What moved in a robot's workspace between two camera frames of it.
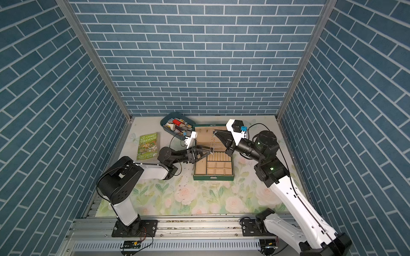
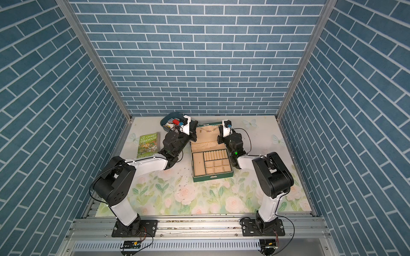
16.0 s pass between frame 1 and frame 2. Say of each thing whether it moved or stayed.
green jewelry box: stayed
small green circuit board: stayed
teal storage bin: stayed
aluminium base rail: stayed
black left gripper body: moved
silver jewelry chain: moved
